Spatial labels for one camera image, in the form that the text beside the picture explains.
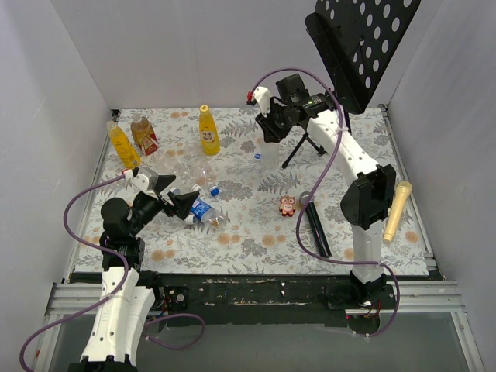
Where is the clear crushed plastic bottle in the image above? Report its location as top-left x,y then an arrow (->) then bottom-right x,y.
255,136 -> 279,169

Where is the yellow honey pomelo bottle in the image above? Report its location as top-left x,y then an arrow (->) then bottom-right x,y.
106,120 -> 141,169

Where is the brown tea bottle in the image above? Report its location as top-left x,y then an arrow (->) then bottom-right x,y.
130,113 -> 159,156

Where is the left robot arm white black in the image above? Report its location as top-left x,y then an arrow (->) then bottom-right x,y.
68,168 -> 199,371

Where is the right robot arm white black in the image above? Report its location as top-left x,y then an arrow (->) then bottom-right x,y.
247,71 -> 396,308

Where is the blue label crushed water bottle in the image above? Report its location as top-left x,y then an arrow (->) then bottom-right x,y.
190,198 -> 227,229

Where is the clear bottle white cap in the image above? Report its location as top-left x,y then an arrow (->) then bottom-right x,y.
164,155 -> 202,192

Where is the clear bottle blue cap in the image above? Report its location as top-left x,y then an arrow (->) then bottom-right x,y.
183,145 -> 221,197

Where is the tall yellow juice bottle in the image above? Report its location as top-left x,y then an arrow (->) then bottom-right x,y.
198,105 -> 220,156

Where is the red owl wooden block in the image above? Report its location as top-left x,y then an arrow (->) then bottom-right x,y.
279,195 -> 295,217

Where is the black front base bar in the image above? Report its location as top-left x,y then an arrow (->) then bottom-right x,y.
119,273 -> 412,329

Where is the black perforated music stand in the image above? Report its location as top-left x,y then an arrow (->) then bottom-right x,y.
281,0 -> 422,170

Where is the black silver microphone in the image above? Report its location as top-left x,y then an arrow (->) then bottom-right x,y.
300,191 -> 332,258

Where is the beige cone object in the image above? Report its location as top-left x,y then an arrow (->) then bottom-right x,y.
383,181 -> 412,243

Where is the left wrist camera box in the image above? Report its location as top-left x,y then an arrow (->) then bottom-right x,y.
130,167 -> 158,192

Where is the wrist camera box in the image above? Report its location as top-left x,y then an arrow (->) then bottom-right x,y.
246,86 -> 271,116
130,167 -> 158,192

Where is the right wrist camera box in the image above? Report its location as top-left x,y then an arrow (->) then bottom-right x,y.
246,86 -> 271,116

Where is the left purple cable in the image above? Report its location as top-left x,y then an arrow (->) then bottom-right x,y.
19,169 -> 206,372

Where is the purple cable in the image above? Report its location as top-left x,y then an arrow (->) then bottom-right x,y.
19,169 -> 206,372
250,68 -> 400,337

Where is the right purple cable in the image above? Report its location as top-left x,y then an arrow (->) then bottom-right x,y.
250,68 -> 400,337

